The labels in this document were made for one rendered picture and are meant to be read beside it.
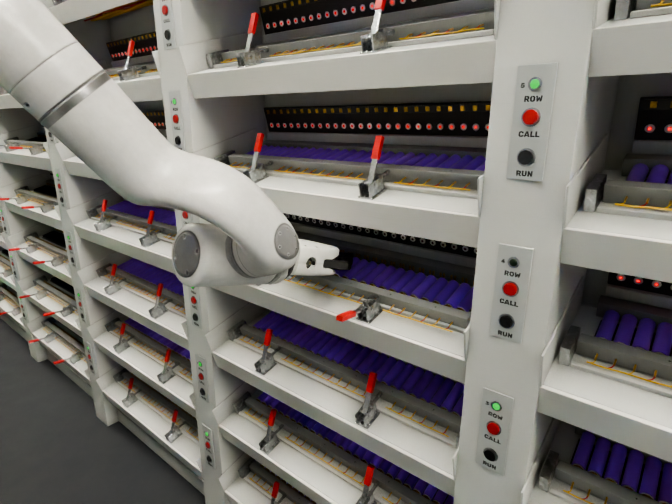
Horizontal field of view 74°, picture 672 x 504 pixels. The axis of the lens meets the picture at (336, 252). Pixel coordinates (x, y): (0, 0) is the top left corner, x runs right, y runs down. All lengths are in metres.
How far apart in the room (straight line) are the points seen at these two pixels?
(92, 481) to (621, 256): 1.55
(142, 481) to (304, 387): 0.85
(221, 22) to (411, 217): 0.61
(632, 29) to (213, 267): 0.51
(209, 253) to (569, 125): 0.43
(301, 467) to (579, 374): 0.62
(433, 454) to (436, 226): 0.37
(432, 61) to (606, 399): 0.45
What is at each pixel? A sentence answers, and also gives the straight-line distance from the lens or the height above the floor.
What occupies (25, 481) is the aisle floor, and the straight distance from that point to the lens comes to 1.81.
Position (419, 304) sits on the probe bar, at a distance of 0.71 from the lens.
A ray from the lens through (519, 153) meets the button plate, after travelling 0.55.
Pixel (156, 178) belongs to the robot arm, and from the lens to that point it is 0.55.
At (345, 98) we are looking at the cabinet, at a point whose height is 1.11.
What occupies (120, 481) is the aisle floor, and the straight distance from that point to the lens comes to 1.68.
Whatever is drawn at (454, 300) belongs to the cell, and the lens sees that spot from 0.72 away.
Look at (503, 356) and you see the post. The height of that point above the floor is 0.78.
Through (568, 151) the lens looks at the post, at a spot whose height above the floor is 1.04.
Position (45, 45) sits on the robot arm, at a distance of 0.56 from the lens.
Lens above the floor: 1.07
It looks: 16 degrees down
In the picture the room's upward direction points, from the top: straight up
